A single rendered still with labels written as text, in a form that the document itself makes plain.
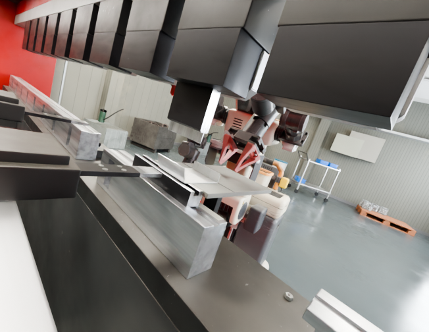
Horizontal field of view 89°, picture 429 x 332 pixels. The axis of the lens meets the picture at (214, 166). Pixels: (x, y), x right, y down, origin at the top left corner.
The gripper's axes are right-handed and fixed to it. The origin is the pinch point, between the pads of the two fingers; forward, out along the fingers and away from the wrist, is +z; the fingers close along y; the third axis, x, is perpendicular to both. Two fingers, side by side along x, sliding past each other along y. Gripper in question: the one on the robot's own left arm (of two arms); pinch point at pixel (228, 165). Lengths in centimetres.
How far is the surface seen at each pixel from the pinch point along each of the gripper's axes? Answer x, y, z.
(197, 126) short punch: -20.9, 4.5, 2.8
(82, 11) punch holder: -33, -59, -14
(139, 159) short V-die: -15.8, -9.3, 13.0
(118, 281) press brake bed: -9.2, 1.9, 34.2
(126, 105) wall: 201, -490, -81
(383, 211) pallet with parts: 689, 43, -294
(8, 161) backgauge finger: -37.3, 4.7, 21.5
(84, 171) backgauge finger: -29.2, 1.8, 19.2
